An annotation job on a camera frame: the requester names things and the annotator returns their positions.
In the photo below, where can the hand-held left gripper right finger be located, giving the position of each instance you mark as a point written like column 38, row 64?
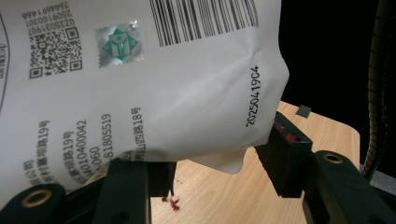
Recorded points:
column 286, row 168

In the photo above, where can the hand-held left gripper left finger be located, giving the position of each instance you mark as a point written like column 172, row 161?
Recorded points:
column 124, row 193

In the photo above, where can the white and blue bag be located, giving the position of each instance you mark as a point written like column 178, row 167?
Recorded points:
column 186, row 93

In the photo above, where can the grey tape piece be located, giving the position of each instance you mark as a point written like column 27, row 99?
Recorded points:
column 303, row 111

